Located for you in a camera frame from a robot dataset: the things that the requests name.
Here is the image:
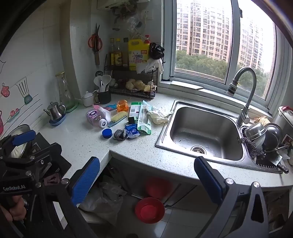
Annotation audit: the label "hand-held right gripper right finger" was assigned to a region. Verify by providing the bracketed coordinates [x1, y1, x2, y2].
[194, 156, 272, 238]

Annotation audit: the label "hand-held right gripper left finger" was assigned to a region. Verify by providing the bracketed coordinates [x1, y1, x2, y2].
[37, 157, 101, 238]

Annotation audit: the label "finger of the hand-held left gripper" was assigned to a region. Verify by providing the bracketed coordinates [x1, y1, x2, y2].
[0, 130, 36, 153]
[5, 142, 63, 167]

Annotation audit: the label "red plastic basin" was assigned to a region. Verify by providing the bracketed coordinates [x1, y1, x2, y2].
[135, 197, 166, 224]

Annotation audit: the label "blue white packet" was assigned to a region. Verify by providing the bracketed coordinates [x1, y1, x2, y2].
[124, 124, 140, 140]

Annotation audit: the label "green white toothbrush package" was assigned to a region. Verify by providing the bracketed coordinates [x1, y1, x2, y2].
[137, 101, 153, 135]

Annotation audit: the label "person's left hand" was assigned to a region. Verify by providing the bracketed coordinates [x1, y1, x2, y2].
[0, 196, 27, 223]

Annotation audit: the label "black gas stove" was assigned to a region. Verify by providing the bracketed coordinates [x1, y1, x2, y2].
[32, 132, 72, 176]

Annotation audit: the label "white plastic bag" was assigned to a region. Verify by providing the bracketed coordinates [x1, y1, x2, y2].
[79, 176, 127, 226]

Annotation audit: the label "blue saucer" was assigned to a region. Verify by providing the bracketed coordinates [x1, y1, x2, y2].
[49, 113, 67, 126]

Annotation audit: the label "steel cup blue base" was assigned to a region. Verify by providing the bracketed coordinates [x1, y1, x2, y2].
[43, 102, 67, 121]

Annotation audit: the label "green plastic tray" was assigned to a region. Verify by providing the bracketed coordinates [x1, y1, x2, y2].
[65, 102, 79, 113]

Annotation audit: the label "metal cabinet door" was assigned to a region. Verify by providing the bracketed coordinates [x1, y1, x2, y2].
[110, 153, 199, 206]

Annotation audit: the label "stainless steel sink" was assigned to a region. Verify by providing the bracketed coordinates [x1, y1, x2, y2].
[155, 100, 284, 174]

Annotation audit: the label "dark scouring pad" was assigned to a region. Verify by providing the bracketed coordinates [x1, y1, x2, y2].
[239, 137, 265, 158]

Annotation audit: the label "dark crumpled wrapper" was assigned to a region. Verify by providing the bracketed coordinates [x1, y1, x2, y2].
[113, 129, 127, 141]

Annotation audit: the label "purple wipes container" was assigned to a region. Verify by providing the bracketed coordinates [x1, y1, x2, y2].
[86, 109, 108, 128]

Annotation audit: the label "white ceramic lidded pot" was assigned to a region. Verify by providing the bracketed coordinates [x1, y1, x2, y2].
[82, 91, 95, 107]

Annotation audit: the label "small steel bowl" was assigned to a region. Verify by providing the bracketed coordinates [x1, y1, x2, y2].
[244, 122, 267, 141]

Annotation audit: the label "yellow bristle scrub brush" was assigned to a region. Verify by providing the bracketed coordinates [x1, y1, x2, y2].
[107, 111, 128, 128]

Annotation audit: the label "black utensil cup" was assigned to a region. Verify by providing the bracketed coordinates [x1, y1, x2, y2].
[93, 89, 112, 104]

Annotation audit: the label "large steel bowl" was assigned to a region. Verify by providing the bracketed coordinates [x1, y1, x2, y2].
[263, 123, 283, 149]

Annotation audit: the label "yellowish cloth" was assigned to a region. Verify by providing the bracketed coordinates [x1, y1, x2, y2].
[254, 116, 272, 126]

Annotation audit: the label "white rubber glove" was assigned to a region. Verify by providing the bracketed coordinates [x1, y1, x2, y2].
[146, 106, 174, 125]

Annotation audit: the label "orange translucent container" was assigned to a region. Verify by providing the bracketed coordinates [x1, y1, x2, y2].
[116, 99, 129, 112]

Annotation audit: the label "green white cardboard box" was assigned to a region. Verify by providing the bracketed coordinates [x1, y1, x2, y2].
[129, 102, 143, 119]

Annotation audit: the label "steel gooseneck faucet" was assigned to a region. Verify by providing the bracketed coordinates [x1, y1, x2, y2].
[227, 67, 258, 126]

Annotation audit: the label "large white ladle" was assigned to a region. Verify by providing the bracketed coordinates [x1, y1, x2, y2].
[101, 75, 112, 91]

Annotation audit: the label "white container red lid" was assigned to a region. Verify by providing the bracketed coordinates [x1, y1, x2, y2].
[278, 106, 293, 135]

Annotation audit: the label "long ginger root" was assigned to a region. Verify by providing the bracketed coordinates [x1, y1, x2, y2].
[134, 80, 150, 90]

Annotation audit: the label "yellow label oil bottle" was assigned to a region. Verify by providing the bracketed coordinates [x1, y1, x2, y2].
[109, 38, 116, 66]
[114, 38, 123, 66]

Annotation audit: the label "dark sauce bottle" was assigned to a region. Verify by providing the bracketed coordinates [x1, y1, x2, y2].
[122, 38, 129, 66]

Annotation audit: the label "bundle of white plastic bags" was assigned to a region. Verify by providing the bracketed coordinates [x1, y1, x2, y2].
[137, 58, 164, 75]

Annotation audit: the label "yellow detergent jug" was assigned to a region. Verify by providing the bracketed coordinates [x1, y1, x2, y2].
[128, 39, 150, 71]

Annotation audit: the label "black plastic bag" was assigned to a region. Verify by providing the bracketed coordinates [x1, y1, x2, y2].
[149, 42, 165, 60]

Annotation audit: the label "clear plastic bag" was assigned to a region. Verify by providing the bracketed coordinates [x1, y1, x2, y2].
[127, 11, 147, 35]

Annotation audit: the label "white water heater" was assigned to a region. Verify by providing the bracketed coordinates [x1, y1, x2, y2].
[97, 0, 150, 10]

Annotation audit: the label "kitchen wall sticker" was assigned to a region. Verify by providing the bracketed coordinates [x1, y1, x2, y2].
[0, 59, 42, 135]

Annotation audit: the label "black handled cleaver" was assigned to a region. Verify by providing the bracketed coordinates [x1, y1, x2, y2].
[269, 153, 289, 174]

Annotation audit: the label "black wire rack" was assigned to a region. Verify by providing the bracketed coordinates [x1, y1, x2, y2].
[104, 54, 158, 101]

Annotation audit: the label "aluminium frame window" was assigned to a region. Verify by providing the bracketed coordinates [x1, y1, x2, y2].
[160, 0, 293, 117]

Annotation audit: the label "red handled scissors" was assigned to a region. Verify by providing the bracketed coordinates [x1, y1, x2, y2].
[88, 23, 103, 52]

